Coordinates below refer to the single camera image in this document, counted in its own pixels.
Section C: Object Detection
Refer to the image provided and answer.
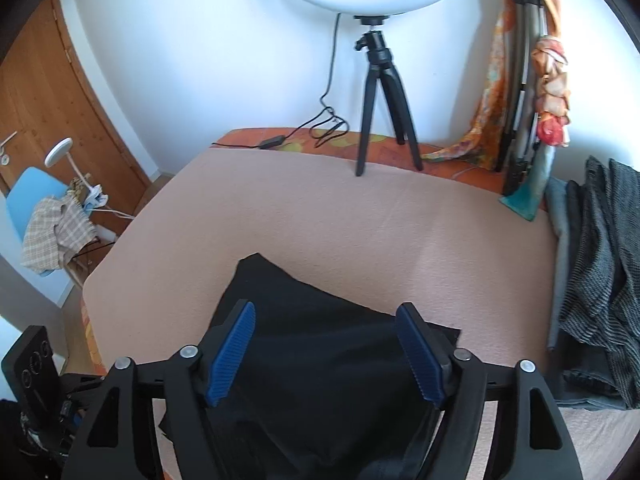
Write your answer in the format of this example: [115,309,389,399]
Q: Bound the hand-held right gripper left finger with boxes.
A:
[61,299,257,480]

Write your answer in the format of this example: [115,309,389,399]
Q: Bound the orange patterned scarf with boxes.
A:
[422,0,563,171]

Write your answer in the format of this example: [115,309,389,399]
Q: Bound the black power cable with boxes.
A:
[211,12,348,150]

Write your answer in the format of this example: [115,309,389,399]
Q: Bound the teal glass vase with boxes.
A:
[500,145,556,222]

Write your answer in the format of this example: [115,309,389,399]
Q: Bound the black pants with yellow stripes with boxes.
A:
[159,252,462,480]

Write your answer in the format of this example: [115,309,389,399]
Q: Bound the white clip desk lamp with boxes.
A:
[44,139,111,209]

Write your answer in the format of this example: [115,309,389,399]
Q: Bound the black mini tripod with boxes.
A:
[354,16,425,177]

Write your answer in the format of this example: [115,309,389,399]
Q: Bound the orange fabric flowers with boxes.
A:
[531,35,572,148]

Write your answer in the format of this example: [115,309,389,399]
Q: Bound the wooden door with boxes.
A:
[0,0,153,206]

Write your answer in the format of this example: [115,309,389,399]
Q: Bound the dark grey folded clothes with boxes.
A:
[557,156,640,411]

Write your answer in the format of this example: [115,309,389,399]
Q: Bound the blue chair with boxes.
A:
[5,167,86,278]

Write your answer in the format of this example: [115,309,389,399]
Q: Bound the white cable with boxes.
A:
[92,207,136,221]

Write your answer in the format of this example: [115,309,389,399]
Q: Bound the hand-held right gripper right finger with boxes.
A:
[395,302,583,480]

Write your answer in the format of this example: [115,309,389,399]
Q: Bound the light grey folded garment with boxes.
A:
[545,177,583,352]

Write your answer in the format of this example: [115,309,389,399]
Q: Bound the folded silver light stand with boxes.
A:
[500,0,548,196]

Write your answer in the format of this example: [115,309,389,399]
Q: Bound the metal door handle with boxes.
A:
[0,131,18,166]

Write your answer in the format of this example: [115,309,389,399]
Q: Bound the beige checked cloth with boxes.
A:
[21,195,96,275]

